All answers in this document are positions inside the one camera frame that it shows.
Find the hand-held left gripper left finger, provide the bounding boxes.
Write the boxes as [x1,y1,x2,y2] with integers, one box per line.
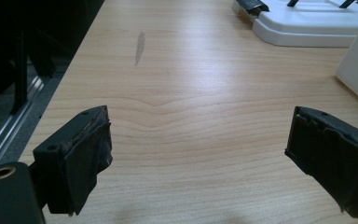
[32,105,114,217]

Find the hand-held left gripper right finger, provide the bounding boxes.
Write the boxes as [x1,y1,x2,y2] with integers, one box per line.
[284,105,358,219]

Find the black metal stand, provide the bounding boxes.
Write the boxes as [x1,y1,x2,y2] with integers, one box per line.
[10,29,29,116]

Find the white plastic base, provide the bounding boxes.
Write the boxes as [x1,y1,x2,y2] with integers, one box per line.
[231,0,358,49]

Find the black clip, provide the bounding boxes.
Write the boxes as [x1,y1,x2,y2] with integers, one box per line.
[235,0,270,16]

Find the aluminium floor rail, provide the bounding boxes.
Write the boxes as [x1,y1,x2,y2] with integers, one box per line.
[0,76,45,174]

